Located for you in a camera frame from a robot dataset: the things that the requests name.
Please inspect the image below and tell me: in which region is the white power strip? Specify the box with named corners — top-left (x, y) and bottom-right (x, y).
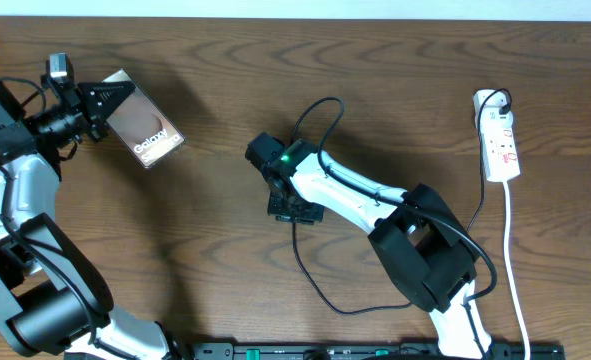
top-left (473, 89), bottom-right (521, 183)

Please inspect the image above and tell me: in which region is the black charger cable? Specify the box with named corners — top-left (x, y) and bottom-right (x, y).
top-left (290, 88), bottom-right (514, 317)

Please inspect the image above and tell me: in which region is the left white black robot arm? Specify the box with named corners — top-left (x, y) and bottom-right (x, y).
top-left (0, 72), bottom-right (191, 359)

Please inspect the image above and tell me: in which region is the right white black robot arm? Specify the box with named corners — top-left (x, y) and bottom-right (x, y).
top-left (245, 132), bottom-right (493, 359)

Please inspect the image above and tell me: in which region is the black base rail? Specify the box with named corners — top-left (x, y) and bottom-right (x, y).
top-left (191, 342), bottom-right (566, 360)

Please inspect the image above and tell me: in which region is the white power strip cord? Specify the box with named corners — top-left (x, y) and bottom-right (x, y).
top-left (502, 180), bottom-right (532, 360)

